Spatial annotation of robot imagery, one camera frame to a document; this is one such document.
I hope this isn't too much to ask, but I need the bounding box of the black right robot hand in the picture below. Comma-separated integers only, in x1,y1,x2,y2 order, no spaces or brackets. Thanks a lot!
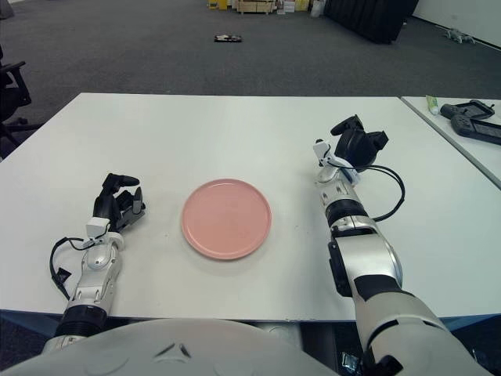
330,114,390,170

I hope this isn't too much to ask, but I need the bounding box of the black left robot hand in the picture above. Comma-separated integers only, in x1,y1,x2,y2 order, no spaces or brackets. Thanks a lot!
92,172,148,232

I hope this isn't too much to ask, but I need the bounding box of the pink round plate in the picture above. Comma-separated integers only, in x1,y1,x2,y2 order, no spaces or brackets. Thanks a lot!
181,178,272,262

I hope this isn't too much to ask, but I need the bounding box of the black handheld controller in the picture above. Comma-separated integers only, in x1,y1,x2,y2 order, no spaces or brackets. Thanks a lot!
438,99,495,121
449,115,501,146

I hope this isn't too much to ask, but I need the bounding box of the black draped curtain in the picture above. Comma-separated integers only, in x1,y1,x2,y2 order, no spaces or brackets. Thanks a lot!
323,0,420,45

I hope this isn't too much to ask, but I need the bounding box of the black office chair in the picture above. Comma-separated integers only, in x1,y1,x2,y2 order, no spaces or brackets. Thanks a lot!
0,46,40,157

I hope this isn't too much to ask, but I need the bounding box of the grey robot dog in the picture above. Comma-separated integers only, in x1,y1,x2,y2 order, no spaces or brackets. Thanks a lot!
444,27,477,45

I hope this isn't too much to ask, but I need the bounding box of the grey robot torso shell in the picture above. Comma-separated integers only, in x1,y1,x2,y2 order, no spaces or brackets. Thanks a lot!
0,317,341,376

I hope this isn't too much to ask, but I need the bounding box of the wooden pallet crate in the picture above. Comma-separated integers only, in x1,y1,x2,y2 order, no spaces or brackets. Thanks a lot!
236,0,275,16

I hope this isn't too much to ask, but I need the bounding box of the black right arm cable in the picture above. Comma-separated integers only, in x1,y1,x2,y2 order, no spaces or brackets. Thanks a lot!
328,154,406,221

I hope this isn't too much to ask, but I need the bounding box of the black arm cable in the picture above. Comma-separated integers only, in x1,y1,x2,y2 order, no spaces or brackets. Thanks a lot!
328,154,406,221
49,235,92,302

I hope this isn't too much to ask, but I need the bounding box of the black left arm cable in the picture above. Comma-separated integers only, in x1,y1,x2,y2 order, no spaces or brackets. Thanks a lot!
49,235,92,302

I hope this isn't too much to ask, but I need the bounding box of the blue table frame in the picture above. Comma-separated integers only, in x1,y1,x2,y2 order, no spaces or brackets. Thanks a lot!
0,309,501,342

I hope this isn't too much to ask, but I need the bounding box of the shiny metal bracket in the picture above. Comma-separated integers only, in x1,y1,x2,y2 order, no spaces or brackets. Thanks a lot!
340,351,363,371

